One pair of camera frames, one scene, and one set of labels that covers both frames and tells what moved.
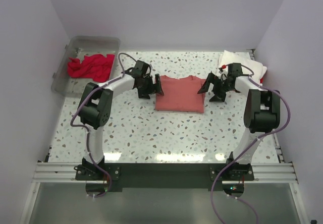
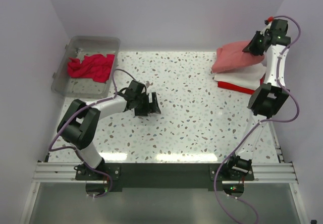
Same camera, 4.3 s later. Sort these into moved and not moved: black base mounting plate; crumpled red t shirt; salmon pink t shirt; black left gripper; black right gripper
Moved: salmon pink t shirt; black left gripper; black right gripper
Not moved: crumpled red t shirt; black base mounting plate
